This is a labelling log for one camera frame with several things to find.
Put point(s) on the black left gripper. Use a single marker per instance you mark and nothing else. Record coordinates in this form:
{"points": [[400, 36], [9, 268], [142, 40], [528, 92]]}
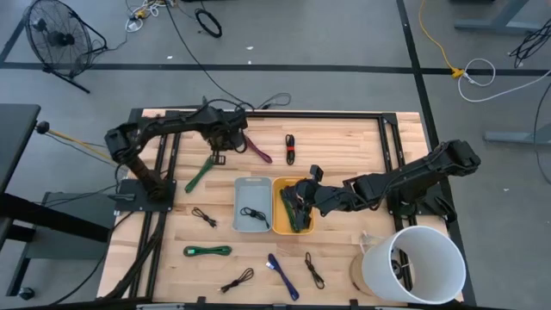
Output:
{"points": [[226, 138]]}

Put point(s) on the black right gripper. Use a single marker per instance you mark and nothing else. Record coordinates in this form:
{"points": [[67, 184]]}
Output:
{"points": [[323, 198]]}

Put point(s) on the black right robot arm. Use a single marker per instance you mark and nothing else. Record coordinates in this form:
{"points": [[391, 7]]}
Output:
{"points": [[413, 176]]}

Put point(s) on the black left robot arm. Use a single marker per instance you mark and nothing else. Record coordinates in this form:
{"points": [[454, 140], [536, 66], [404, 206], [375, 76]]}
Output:
{"points": [[172, 122]]}

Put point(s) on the yellow plastic bin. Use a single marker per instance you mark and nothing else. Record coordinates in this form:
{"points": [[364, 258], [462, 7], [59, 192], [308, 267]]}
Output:
{"points": [[280, 225]]}

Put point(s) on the grey plastic bin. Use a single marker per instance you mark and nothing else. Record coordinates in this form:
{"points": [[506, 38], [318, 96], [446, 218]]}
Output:
{"points": [[247, 194]]}

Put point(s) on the clear plastic wrap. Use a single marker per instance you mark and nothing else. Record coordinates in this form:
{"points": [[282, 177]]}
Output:
{"points": [[366, 241]]}

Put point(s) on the wooden lamp base disc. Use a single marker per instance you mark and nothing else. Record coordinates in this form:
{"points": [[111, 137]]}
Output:
{"points": [[355, 275]]}

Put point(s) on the white plastic bucket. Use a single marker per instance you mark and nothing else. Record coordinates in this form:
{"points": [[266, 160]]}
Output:
{"points": [[379, 267]]}

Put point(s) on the yellow rod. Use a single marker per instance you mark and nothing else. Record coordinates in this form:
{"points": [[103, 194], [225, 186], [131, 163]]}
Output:
{"points": [[82, 144]]}

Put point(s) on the grey floor plate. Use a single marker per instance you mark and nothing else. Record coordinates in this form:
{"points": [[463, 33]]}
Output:
{"points": [[77, 245]]}

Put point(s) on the black side table legs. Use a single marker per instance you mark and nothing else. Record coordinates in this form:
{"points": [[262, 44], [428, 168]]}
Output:
{"points": [[51, 217]]}

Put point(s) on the black round knob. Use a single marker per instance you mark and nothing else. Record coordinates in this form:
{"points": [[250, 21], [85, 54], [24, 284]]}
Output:
{"points": [[42, 127]]}

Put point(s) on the black floor fan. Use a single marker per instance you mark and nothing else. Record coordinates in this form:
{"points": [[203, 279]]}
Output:
{"points": [[60, 39]]}

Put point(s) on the black side table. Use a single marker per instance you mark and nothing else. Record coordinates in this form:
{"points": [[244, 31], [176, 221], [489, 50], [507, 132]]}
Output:
{"points": [[17, 142]]}

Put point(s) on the grey desk foot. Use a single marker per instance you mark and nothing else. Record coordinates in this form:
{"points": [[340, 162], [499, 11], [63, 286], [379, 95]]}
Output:
{"points": [[516, 138]]}

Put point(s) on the black caster wheel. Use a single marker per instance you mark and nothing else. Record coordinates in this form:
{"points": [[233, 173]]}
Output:
{"points": [[26, 293]]}

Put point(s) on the grey desk leg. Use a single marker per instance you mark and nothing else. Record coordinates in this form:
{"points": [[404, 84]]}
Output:
{"points": [[495, 25]]}

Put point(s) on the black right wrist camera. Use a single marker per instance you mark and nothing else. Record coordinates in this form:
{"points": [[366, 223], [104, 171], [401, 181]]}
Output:
{"points": [[317, 172]]}

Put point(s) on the black table frame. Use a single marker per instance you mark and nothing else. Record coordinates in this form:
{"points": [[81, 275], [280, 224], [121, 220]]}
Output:
{"points": [[323, 115]]}

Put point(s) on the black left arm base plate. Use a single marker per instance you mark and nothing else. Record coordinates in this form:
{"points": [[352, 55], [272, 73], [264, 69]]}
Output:
{"points": [[129, 202]]}

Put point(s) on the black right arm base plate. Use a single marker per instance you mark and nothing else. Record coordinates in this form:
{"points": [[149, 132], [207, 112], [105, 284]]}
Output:
{"points": [[440, 206]]}

